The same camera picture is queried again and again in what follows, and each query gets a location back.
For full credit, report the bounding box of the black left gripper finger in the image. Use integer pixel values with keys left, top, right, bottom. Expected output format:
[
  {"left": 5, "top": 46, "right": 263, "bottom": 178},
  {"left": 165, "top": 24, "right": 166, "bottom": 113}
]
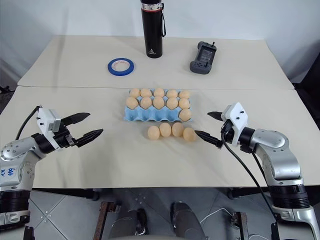
[
  {"left": 60, "top": 112, "right": 91, "bottom": 127},
  {"left": 74, "top": 128, "right": 104, "bottom": 148}
]

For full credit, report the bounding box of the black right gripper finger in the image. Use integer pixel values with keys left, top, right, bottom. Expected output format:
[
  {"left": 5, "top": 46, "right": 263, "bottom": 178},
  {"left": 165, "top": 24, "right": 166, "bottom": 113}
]
[
  {"left": 207, "top": 111, "right": 223, "bottom": 121},
  {"left": 194, "top": 129, "right": 223, "bottom": 149}
]

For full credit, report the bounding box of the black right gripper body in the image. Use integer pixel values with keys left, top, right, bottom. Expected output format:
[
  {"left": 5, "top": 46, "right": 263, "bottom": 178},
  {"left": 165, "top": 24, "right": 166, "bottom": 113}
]
[{"left": 219, "top": 119, "right": 237, "bottom": 151}]

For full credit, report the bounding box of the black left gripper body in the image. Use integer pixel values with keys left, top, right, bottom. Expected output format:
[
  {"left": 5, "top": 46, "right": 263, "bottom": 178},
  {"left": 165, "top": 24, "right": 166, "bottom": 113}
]
[{"left": 53, "top": 124, "right": 78, "bottom": 150}]

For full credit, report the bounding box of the blue egg carton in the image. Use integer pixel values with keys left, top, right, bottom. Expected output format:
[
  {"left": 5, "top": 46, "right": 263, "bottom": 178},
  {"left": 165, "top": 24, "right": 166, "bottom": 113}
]
[{"left": 123, "top": 89, "right": 195, "bottom": 124}]

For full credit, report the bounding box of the grey handheld remote controller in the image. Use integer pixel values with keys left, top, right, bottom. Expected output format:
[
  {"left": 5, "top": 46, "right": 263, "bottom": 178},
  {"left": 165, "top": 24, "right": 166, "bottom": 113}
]
[{"left": 188, "top": 40, "right": 218, "bottom": 75}]

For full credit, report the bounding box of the blue tape roll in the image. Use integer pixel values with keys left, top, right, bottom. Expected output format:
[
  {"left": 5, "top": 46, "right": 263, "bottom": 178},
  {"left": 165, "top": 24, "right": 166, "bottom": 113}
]
[{"left": 107, "top": 57, "right": 135, "bottom": 77}]

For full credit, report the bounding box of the dark rounded shape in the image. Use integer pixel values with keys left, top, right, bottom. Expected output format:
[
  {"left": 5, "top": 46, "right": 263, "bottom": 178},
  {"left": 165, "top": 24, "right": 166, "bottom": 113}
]
[{"left": 170, "top": 200, "right": 202, "bottom": 240}]

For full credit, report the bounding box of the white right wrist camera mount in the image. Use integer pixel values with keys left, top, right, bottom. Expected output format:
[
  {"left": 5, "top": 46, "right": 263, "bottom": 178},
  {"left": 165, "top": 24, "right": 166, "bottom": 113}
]
[{"left": 221, "top": 101, "right": 250, "bottom": 146}]

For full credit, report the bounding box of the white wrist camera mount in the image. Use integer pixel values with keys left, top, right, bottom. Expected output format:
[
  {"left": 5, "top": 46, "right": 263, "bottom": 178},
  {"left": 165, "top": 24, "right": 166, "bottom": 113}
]
[
  {"left": 36, "top": 106, "right": 62, "bottom": 152},
  {"left": 221, "top": 101, "right": 250, "bottom": 146}
]

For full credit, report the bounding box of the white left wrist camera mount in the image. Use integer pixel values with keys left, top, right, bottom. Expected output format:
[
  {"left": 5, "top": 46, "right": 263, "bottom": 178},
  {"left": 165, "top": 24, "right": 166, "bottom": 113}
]
[{"left": 36, "top": 106, "right": 62, "bottom": 152}]

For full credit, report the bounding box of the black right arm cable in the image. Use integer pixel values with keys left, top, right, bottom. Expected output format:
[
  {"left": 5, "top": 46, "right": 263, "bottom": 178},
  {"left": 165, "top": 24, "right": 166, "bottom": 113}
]
[{"left": 220, "top": 124, "right": 277, "bottom": 224}]

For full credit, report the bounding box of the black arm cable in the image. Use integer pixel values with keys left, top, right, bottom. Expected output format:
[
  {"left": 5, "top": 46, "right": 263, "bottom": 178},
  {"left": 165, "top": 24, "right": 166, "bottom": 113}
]
[
  {"left": 220, "top": 124, "right": 277, "bottom": 224},
  {"left": 15, "top": 105, "right": 42, "bottom": 141}
]

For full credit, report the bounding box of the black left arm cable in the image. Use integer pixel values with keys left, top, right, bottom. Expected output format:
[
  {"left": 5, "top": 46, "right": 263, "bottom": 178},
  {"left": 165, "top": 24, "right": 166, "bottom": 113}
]
[{"left": 15, "top": 105, "right": 42, "bottom": 141}]

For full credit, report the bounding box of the black table frame bracket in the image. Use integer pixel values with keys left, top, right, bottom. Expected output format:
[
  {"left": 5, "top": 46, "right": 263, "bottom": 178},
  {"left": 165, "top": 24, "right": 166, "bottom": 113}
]
[
  {"left": 227, "top": 187, "right": 271, "bottom": 201},
  {"left": 81, "top": 188, "right": 101, "bottom": 202}
]

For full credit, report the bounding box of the thin white floor cable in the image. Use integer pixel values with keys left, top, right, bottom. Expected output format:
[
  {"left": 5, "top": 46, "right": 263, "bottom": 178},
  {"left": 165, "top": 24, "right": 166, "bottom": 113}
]
[{"left": 199, "top": 206, "right": 234, "bottom": 226}]

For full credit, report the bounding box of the rusty brown metal bracket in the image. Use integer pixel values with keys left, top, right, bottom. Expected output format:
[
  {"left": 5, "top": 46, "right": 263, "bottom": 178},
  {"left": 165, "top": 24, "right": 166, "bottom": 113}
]
[
  {"left": 231, "top": 211, "right": 249, "bottom": 240},
  {"left": 98, "top": 201, "right": 117, "bottom": 240}
]

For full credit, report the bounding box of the black thermos bottle with strap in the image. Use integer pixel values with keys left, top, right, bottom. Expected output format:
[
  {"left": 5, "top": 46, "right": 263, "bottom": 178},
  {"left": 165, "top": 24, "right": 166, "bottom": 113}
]
[{"left": 140, "top": 0, "right": 167, "bottom": 59}]

